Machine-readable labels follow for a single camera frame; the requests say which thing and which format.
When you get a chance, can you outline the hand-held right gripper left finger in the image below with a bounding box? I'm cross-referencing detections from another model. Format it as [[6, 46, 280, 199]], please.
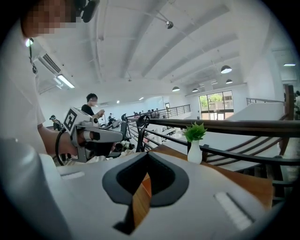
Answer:
[[38, 151, 149, 240]]

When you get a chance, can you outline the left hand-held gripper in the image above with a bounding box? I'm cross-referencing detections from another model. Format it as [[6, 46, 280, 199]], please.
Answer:
[[62, 107, 125, 163]]

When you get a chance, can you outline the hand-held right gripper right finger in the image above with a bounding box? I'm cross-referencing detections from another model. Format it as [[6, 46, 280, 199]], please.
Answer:
[[134, 151, 274, 240]]

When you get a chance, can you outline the person's left forearm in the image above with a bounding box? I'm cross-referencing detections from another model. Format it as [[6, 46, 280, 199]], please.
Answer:
[[37, 123, 78, 156]]

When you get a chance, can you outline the person's left hand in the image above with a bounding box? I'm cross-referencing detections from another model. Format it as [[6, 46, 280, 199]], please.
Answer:
[[77, 131, 91, 150]]

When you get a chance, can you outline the black office chair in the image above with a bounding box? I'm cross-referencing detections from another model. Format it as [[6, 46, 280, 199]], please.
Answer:
[[120, 113, 132, 143], [135, 115, 150, 153]]

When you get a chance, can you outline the white vase with green plant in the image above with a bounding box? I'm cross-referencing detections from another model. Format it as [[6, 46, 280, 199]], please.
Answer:
[[182, 121, 208, 165]]

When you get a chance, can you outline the group of seated people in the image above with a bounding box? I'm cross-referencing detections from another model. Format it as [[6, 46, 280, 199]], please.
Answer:
[[132, 107, 172, 119]]

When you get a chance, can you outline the long fluorescent ceiling light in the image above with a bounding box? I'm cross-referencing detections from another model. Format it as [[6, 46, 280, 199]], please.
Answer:
[[57, 74, 75, 89]]

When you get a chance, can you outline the distant black balcony railing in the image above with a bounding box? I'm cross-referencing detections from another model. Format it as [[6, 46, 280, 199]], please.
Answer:
[[126, 104, 192, 120]]

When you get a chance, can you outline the dark metal railing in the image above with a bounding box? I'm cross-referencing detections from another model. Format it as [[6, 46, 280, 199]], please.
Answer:
[[126, 117, 300, 204]]

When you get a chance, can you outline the large glass window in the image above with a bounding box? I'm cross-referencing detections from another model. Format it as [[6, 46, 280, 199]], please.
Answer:
[[198, 90, 234, 120]]

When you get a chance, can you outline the person's white shirt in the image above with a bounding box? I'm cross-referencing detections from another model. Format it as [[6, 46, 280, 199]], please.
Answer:
[[0, 20, 47, 157]]

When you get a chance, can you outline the ceiling air vent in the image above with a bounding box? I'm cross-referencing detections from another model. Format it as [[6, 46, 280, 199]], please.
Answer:
[[37, 52, 62, 75]]

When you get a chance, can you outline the person's head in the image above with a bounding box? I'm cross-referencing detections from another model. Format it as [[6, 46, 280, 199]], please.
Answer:
[[20, 0, 83, 38]]

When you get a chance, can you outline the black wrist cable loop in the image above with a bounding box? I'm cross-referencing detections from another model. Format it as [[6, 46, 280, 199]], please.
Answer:
[[54, 130, 68, 165]]

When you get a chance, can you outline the white stair side wall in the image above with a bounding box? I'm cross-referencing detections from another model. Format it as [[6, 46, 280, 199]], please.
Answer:
[[226, 102, 285, 121]]

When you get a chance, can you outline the black neck cord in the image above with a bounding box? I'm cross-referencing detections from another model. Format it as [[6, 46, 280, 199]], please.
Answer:
[[27, 38, 38, 75]]

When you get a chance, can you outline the brown wooden post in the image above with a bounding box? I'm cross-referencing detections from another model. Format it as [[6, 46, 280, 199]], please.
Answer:
[[284, 84, 295, 120]]

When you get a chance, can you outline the black head-worn camera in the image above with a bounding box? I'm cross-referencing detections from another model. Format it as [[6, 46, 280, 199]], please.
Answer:
[[75, 0, 101, 23]]

